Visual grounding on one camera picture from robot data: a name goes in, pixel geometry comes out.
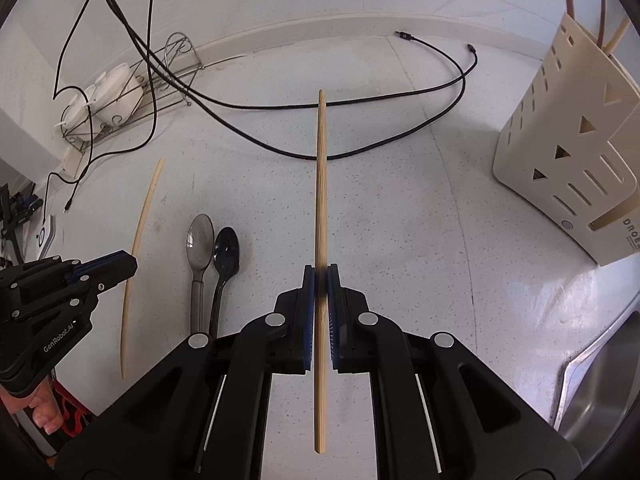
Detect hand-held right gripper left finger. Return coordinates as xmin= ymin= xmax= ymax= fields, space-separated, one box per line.
xmin=60 ymin=264 xmax=318 ymax=480

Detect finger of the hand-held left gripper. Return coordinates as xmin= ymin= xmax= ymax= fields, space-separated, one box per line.
xmin=0 ymin=257 xmax=83 ymax=286
xmin=70 ymin=251 xmax=139 ymax=306

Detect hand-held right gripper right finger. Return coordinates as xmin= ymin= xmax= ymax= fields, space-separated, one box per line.
xmin=326 ymin=264 xmax=583 ymax=480

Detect cream utensil holder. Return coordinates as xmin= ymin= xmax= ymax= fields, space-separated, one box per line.
xmin=492 ymin=11 xmax=640 ymax=267

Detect brown wooden chopstick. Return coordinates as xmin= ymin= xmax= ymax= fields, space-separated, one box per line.
xmin=596 ymin=0 xmax=610 ymax=46

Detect person's left hand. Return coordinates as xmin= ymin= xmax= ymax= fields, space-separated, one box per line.
xmin=0 ymin=382 xmax=68 ymax=436

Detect grey spoon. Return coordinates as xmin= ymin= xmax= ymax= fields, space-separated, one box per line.
xmin=186 ymin=214 xmax=216 ymax=336

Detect black spoon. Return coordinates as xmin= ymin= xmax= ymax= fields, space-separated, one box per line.
xmin=207 ymin=227 xmax=241 ymax=338

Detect white ceramic condiment jar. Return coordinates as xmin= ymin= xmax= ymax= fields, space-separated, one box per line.
xmin=56 ymin=85 xmax=103 ymax=133
xmin=92 ymin=62 xmax=147 ymax=122

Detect stainless steel sink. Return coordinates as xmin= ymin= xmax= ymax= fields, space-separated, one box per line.
xmin=552 ymin=305 xmax=640 ymax=453

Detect thin black cable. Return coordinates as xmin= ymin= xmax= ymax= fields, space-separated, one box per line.
xmin=52 ymin=0 xmax=158 ymax=211

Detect metal wire rack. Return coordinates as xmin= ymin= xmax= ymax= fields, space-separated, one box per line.
xmin=60 ymin=32 xmax=203 ymax=153

